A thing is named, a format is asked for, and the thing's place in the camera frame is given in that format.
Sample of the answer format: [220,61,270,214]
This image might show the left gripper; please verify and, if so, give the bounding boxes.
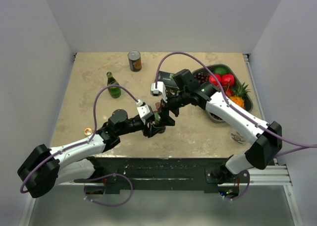
[117,114,165,138]

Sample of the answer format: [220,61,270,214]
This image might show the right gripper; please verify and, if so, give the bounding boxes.
[158,88,190,127]

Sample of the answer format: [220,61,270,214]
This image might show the green pill bottle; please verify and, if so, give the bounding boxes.
[155,112,166,134]

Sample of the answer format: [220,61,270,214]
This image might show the red weekly pill organizer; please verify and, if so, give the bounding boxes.
[152,102,160,113]

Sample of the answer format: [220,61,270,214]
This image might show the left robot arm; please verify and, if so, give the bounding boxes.
[17,107,167,198]

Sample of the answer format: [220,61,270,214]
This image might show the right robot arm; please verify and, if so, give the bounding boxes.
[151,69,282,183]

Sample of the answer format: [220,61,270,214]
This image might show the black green carton box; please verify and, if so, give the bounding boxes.
[158,71,178,93]

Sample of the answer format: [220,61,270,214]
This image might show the green glass bottle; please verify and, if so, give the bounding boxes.
[106,71,121,99]

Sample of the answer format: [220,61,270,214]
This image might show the dark red grapes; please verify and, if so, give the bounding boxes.
[194,72,209,85]

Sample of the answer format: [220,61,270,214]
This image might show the left red apple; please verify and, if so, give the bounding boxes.
[209,74,221,87]

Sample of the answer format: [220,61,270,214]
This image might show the red apple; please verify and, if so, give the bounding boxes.
[209,74,221,87]
[221,74,235,87]

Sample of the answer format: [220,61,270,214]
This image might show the small orange cap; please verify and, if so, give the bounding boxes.
[84,128,93,136]

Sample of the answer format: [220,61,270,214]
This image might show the orange black tin can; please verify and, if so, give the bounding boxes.
[127,51,142,72]

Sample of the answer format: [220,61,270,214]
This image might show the peach red fruit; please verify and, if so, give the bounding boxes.
[223,86,234,97]

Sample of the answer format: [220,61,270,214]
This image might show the green lime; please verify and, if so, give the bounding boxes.
[213,66,228,76]

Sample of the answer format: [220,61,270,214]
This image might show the right red apple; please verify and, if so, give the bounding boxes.
[221,74,235,87]

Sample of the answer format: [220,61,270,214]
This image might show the grey fruit tray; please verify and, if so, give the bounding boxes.
[193,64,253,113]

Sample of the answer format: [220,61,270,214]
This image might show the white paper cup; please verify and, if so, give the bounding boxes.
[229,128,247,145]

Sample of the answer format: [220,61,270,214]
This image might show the small pineapple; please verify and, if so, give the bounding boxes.
[229,82,250,109]

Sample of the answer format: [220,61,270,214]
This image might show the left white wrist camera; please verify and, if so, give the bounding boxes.
[136,99,153,119]

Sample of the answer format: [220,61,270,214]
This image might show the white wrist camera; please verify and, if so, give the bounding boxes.
[151,81,167,103]
[136,99,153,119]

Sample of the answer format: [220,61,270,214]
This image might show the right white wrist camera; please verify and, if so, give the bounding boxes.
[151,81,167,103]

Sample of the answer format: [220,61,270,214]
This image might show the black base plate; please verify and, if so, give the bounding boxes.
[76,157,250,196]

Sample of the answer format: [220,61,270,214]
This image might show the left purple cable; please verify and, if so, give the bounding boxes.
[19,84,144,207]

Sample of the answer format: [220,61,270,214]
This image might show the purple cable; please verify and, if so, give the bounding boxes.
[154,51,317,202]
[19,84,144,207]

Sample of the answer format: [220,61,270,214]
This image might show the aluminium frame rail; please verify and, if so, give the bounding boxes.
[242,53,303,226]

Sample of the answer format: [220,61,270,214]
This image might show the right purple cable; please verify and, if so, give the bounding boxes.
[154,51,317,202]

